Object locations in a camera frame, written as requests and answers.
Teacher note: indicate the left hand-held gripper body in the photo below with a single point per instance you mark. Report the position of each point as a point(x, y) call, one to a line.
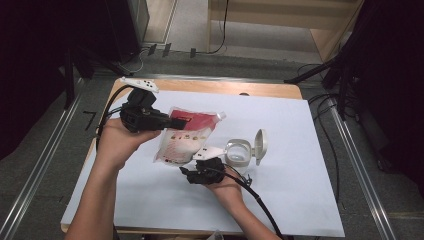
point(143, 116)

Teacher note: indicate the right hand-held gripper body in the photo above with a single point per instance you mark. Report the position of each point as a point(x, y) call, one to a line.
point(208, 171)

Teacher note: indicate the red and white refill pouch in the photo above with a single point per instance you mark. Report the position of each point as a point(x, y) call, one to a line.
point(190, 133)

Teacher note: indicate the clear container with grey lid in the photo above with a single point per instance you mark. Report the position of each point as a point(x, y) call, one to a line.
point(238, 153)

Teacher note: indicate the person's right hand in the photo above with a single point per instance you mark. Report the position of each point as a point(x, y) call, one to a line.
point(230, 193)

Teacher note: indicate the person's left hand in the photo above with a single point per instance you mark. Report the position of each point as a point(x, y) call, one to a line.
point(116, 143)

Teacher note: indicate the wooden table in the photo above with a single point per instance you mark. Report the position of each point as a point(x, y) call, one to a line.
point(216, 87)

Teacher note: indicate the white paper sheet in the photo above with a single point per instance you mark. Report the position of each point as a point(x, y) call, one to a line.
point(283, 150)

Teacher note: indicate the black metal stand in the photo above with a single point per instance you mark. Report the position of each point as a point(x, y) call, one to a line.
point(340, 73)
point(70, 80)

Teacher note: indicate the black cabinet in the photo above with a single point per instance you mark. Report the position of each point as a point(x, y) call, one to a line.
point(126, 26)

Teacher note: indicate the black curtain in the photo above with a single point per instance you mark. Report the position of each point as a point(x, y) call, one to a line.
point(30, 66)
point(393, 83)

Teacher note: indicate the light wooden furniture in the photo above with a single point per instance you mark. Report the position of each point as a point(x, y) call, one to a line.
point(283, 13)

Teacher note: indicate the metal floor rail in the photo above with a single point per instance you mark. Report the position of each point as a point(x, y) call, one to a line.
point(360, 166)
point(36, 173)

